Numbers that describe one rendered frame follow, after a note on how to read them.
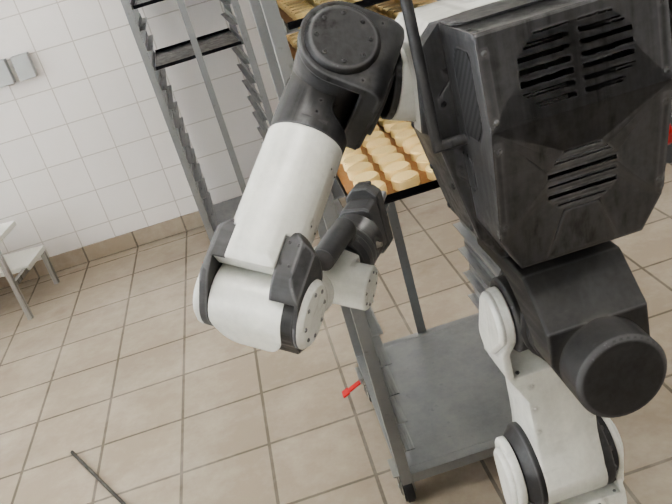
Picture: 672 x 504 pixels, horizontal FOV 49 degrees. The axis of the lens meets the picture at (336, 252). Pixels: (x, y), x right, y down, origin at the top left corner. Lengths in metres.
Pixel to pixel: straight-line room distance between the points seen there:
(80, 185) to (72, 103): 0.47
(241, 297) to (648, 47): 0.48
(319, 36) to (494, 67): 0.19
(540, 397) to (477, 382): 1.10
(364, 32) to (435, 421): 1.51
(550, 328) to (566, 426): 0.35
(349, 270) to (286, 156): 0.28
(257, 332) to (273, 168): 0.18
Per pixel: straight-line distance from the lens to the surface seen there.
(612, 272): 0.96
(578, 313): 0.94
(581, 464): 1.29
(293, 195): 0.78
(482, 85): 0.75
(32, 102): 4.38
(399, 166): 1.36
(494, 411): 2.17
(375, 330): 1.78
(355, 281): 1.02
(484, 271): 2.30
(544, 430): 1.23
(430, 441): 2.11
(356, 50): 0.82
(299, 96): 0.84
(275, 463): 2.45
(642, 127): 0.85
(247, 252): 0.77
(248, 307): 0.79
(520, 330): 1.03
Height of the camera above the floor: 1.52
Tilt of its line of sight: 25 degrees down
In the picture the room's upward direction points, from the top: 16 degrees counter-clockwise
